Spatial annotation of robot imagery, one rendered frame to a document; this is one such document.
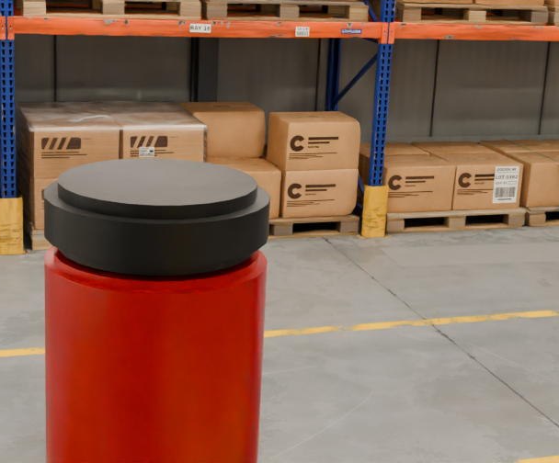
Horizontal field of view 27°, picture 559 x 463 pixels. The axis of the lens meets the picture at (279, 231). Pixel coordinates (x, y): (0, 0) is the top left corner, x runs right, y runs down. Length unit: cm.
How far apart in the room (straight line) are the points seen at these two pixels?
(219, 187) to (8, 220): 776
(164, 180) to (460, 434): 541
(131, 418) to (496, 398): 587
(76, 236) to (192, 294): 3
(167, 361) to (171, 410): 1
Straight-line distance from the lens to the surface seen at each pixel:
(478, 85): 1049
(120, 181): 25
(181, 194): 24
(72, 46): 929
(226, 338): 25
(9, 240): 805
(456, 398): 605
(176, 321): 24
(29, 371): 616
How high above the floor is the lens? 240
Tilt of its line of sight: 16 degrees down
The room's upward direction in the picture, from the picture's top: 3 degrees clockwise
